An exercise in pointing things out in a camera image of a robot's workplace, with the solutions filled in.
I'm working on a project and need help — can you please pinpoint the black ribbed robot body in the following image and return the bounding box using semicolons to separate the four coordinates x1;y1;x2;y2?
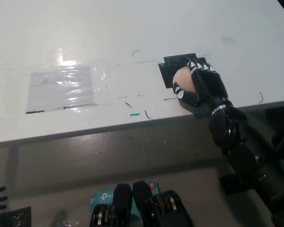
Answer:
89;180;193;227

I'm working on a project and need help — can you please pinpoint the crumpled clear plastic wrapper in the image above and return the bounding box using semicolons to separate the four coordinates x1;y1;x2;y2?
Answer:
52;209;81;227

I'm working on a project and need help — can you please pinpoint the black tape mask patch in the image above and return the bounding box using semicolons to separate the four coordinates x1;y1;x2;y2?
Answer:
158;53;208;89

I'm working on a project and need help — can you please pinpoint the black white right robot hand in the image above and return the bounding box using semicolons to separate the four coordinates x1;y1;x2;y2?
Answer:
172;60;229;112

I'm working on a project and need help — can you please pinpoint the teal router box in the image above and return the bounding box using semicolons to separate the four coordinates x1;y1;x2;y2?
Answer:
89;181;160;218

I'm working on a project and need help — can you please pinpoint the black mesh floor patch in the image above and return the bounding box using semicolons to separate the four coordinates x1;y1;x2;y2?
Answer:
0;206;32;227

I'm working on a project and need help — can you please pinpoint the pink dumpling toy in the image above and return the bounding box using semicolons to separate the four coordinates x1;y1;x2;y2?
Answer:
172;67;200;109

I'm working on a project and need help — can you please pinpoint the clear plastic taped sheet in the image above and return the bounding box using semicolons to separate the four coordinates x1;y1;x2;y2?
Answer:
25;65;98;114

